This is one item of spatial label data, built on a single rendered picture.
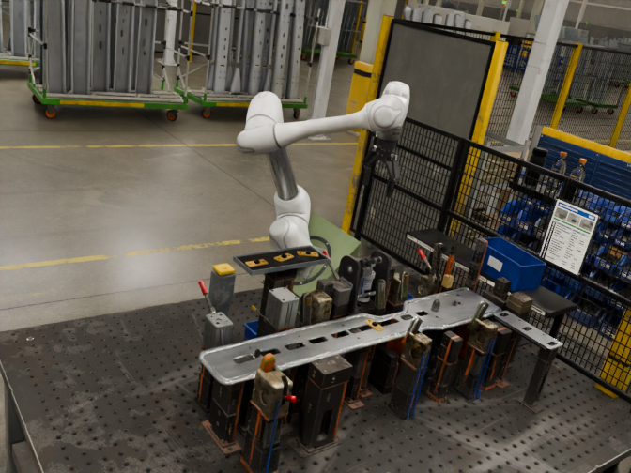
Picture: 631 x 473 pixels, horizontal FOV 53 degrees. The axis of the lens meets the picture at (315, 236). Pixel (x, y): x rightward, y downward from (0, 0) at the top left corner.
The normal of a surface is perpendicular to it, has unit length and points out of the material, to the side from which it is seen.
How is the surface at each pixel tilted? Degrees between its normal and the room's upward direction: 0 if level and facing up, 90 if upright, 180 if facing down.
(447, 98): 90
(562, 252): 90
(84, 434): 0
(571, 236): 90
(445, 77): 90
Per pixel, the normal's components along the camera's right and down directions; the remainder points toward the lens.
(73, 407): 0.16, -0.91
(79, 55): 0.50, 0.34
